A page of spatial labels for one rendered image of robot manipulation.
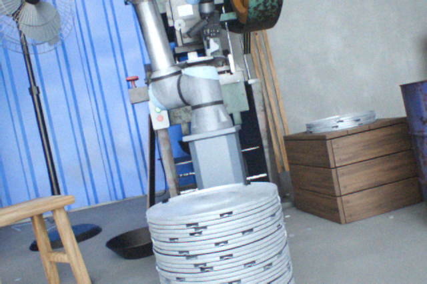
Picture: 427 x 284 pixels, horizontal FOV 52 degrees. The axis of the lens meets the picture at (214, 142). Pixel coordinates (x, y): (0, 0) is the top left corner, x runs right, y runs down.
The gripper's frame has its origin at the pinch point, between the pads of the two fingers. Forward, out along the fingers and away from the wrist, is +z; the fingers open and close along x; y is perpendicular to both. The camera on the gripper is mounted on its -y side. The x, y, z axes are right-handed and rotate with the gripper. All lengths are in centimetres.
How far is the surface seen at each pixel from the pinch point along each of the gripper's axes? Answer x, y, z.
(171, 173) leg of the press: -24, -28, 46
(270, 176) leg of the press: -30, 18, 55
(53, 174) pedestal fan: 19, -89, 57
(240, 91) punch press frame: -6.6, 13.0, 18.9
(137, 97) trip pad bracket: -3.9, -36.5, 13.0
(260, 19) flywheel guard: 16.9, 32.9, -8.6
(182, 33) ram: 20.1, -7.7, -7.2
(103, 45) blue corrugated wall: 145, -52, 21
